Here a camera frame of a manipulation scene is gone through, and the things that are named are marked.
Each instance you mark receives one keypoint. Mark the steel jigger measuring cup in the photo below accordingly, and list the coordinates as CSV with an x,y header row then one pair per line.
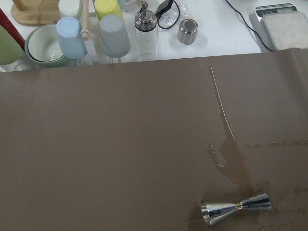
x,y
214,212

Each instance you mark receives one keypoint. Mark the grey plastic cup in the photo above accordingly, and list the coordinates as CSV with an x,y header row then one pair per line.
x,y
115,40

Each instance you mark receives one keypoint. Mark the small steel canister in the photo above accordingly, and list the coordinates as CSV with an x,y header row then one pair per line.
x,y
187,33

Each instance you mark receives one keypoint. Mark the glass oil dispenser bottle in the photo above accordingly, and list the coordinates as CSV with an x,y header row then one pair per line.
x,y
145,22

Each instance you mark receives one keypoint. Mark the light blue plastic cup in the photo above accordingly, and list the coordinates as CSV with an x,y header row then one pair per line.
x,y
69,37

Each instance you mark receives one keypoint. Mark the yellow plastic cup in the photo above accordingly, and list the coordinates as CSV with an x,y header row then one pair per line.
x,y
106,7

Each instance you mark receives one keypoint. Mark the wooden cup rack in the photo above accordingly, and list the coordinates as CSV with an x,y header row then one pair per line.
x,y
85,33

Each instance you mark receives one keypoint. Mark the green ceramic bowl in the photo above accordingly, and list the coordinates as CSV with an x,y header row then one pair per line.
x,y
42,47

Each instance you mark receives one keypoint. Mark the white plastic cup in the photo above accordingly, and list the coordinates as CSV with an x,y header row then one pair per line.
x,y
70,8

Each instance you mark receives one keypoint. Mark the white kitchen scale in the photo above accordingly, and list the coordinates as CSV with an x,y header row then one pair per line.
x,y
280,27

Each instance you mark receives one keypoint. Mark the wooden rack base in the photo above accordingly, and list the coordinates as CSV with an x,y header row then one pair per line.
x,y
35,12

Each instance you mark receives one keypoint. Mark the black device with cable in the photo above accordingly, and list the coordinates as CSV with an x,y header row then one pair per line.
x,y
163,8

